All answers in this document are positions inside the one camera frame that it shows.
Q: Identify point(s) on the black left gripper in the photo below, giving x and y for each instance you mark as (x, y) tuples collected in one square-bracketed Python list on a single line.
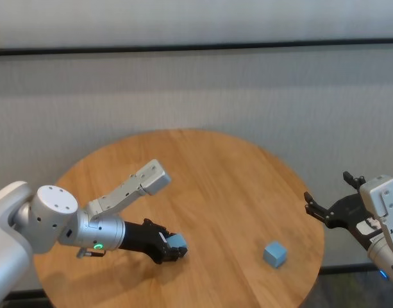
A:
[(141, 239)]

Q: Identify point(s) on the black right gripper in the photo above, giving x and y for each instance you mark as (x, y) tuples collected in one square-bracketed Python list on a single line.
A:
[(347, 213)]

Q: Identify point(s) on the blue cube block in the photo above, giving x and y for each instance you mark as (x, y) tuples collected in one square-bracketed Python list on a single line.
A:
[(177, 240), (274, 255)]

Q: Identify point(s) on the black horizontal wall rail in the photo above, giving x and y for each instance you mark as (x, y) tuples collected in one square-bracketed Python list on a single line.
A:
[(196, 47)]

